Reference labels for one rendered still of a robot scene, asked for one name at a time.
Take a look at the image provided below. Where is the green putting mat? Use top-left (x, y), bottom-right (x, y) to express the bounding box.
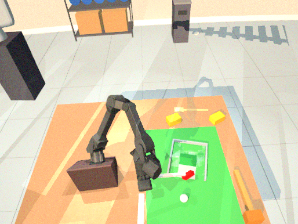
top-left (145, 127), bottom-right (245, 224)

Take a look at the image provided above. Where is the white golf ball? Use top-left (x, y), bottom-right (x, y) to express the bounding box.
top-left (180, 194), bottom-right (188, 202)

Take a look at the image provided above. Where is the yellow block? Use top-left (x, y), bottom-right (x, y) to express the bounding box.
top-left (166, 113), bottom-right (181, 127)
top-left (209, 111), bottom-right (226, 125)

